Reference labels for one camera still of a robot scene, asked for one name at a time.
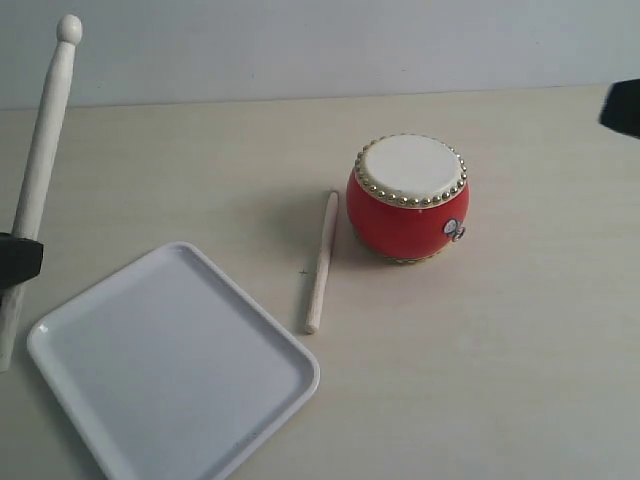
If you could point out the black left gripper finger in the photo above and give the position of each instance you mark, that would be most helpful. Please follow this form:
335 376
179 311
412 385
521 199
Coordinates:
20 260

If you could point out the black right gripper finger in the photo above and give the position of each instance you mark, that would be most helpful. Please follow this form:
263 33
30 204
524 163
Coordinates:
621 108

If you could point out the white drumstick one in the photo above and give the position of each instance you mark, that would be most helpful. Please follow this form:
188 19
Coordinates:
323 261
39 166

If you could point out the red small drum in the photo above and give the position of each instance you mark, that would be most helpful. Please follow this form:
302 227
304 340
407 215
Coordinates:
407 196

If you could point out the white plastic tray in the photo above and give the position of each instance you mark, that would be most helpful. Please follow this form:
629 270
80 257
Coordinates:
169 370

